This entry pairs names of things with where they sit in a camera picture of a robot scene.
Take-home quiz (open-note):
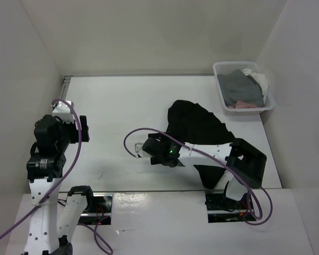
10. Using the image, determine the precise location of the black pleated skirt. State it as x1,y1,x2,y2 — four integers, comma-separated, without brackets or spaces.
165,99,236,190

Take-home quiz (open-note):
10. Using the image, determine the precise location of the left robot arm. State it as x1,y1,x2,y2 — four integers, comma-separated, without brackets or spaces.
23,115,95,254

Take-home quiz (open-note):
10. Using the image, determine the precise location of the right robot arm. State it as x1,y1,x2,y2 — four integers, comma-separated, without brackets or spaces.
135,133,267,209

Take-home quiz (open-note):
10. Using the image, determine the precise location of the pink cloth in basket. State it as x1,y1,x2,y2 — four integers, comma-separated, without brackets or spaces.
227,100,258,109

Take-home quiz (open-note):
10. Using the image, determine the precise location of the grey skirt in basket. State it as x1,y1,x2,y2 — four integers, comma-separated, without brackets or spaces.
217,69,264,108

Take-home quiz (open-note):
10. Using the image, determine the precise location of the white cloth in basket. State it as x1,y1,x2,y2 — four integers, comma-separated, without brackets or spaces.
242,68,268,99

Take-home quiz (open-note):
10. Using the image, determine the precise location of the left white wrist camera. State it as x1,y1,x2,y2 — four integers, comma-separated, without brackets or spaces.
52,102,74,124

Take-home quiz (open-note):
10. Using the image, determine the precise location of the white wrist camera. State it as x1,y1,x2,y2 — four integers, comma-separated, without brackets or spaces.
52,102,74,124
135,142,144,158

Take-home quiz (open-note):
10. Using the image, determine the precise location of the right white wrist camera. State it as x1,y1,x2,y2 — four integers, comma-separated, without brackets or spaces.
135,142,144,158

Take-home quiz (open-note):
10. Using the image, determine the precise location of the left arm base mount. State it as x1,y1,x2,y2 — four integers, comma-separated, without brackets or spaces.
79,193,113,226

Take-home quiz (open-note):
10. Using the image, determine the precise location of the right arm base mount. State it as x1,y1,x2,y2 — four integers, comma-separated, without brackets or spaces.
205,192,256,223

